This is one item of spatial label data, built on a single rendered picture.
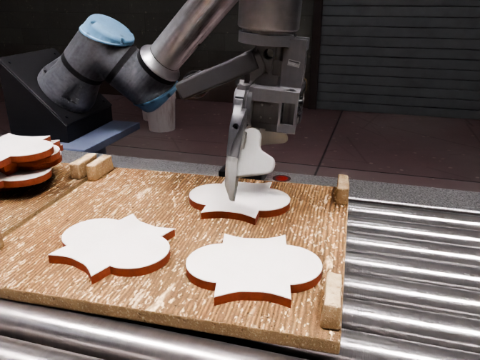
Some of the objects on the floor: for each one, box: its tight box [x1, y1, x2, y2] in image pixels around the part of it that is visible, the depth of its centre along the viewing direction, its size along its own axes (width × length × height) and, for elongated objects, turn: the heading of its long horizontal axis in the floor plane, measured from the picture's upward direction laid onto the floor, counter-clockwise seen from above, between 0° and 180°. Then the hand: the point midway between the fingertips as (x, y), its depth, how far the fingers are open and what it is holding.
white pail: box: [147, 91, 176, 133], centre depth 440 cm, size 30×30×37 cm
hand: (240, 180), depth 65 cm, fingers open, 14 cm apart
